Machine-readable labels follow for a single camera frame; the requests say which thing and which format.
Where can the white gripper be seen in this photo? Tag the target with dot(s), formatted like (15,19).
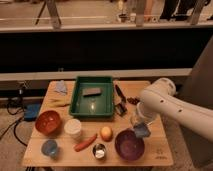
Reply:
(142,114)

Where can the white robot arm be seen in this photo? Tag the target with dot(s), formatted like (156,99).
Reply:
(159,98)

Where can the purple bowl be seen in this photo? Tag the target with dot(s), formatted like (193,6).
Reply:
(128,146)

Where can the red bowl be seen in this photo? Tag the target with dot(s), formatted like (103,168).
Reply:
(48,122)

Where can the dark grape bunch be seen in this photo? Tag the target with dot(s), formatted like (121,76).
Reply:
(133,100)

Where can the yellow apple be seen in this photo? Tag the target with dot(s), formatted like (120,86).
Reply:
(106,133)

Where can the green plastic tray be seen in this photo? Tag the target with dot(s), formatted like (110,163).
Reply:
(96,105)

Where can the small metal cup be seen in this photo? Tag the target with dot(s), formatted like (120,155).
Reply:
(99,151)

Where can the grey block in tray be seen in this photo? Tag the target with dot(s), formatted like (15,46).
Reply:
(91,92)

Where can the orange carrot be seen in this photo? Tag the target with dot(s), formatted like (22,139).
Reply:
(85,143)

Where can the white cup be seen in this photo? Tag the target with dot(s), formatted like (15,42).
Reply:
(73,127)

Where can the yellow banana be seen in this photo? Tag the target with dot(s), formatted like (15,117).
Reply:
(59,102)

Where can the light blue cloth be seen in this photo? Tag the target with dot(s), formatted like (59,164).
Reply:
(61,87)

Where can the blue cup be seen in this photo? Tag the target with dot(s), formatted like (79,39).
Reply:
(50,148)

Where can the blue box on floor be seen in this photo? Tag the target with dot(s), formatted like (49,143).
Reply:
(31,111)

